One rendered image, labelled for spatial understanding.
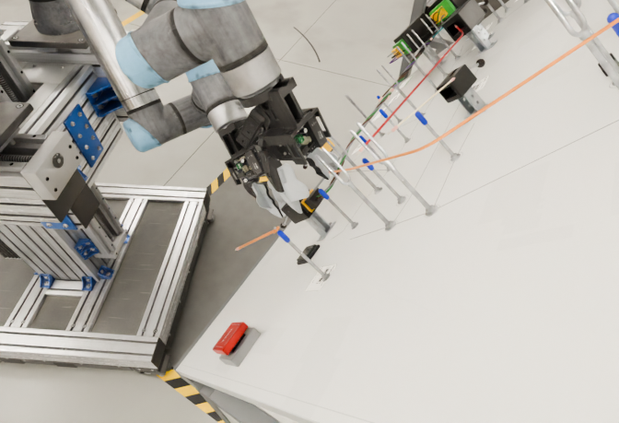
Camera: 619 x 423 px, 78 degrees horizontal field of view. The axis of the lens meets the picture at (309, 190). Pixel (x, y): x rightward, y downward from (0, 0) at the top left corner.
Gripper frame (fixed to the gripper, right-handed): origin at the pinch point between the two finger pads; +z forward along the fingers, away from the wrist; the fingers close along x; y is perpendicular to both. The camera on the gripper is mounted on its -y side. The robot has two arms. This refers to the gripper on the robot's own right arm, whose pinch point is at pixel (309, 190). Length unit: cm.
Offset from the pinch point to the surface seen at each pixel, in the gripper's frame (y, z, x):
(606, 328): 42.9, -10.4, -19.4
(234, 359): 1.3, 7.6, -27.6
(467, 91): 21.6, -4.6, 19.5
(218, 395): -21.9, 31.9, -31.5
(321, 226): -2.6, 9.4, 0.2
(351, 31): -176, 53, 265
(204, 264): -123, 70, 12
